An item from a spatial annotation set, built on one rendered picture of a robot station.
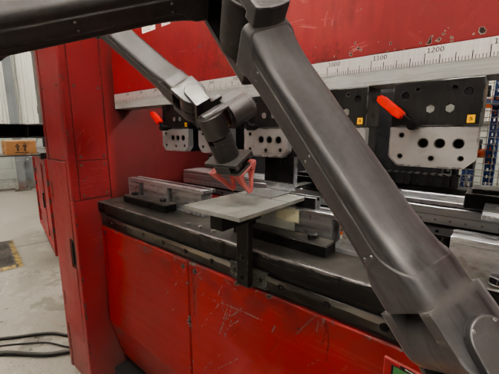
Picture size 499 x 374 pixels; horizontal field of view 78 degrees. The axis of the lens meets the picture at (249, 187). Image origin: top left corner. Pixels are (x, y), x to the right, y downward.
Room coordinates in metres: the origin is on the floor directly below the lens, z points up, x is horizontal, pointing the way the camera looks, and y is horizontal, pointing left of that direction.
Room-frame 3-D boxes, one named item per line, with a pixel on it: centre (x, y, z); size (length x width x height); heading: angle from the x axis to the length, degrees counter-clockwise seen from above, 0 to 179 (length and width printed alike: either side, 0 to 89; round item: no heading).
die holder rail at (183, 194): (1.22, 0.33, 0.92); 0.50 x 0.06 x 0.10; 50
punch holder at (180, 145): (1.14, 0.24, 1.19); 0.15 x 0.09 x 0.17; 50
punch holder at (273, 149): (0.89, -0.07, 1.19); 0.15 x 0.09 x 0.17; 50
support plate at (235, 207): (0.76, 0.01, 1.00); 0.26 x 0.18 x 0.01; 140
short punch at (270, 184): (0.87, -0.09, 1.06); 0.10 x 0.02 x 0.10; 50
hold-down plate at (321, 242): (0.80, -0.08, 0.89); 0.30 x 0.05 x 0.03; 50
